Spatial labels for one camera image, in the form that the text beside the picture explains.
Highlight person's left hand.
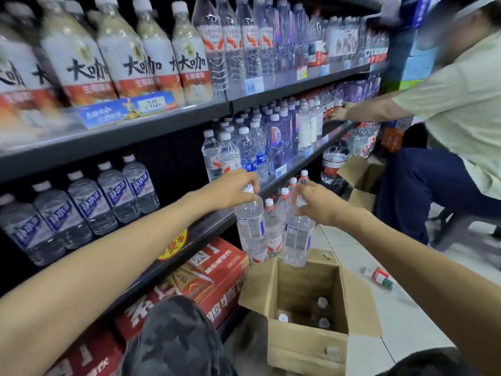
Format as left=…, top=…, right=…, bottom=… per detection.
left=195, top=169, right=260, bottom=212

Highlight person's right hand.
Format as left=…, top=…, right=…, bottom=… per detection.
left=293, top=180, right=351, bottom=228

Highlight red-label bottle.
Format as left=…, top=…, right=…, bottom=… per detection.
left=360, top=266, right=397, bottom=293

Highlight brown cardboard box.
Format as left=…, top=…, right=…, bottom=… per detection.
left=237, top=248, right=384, bottom=376

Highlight row of blue-label water bottles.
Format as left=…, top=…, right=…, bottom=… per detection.
left=0, top=153, right=161, bottom=267

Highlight person's right forearm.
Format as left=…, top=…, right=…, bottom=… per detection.
left=331, top=203, right=501, bottom=376

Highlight person's left forearm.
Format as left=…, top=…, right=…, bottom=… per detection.
left=0, top=191, right=210, bottom=376

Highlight rows of small clear water bottles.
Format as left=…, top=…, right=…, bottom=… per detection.
left=200, top=74, right=383, bottom=184

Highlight blue price banner label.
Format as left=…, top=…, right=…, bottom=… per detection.
left=74, top=90, right=180, bottom=131

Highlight brown carton black edge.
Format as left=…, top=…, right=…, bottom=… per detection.
left=336, top=154, right=387, bottom=213

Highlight yellow red promo sticker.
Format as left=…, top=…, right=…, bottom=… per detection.
left=157, top=229, right=189, bottom=262

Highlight red drink carton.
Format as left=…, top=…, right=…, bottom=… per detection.
left=43, top=327, right=127, bottom=376
left=114, top=237, right=250, bottom=342

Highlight orange package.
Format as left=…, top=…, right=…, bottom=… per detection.
left=381, top=127, right=404, bottom=153

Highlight green plastic stool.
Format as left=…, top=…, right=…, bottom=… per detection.
left=427, top=207, right=501, bottom=257

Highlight stack of blue packages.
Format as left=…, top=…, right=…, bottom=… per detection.
left=381, top=0, right=445, bottom=95

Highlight row of white coffee drink bottles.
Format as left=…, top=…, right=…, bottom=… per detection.
left=0, top=0, right=215, bottom=126

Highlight row of large handled water bottles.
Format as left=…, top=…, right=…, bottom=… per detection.
left=263, top=121, right=383, bottom=258

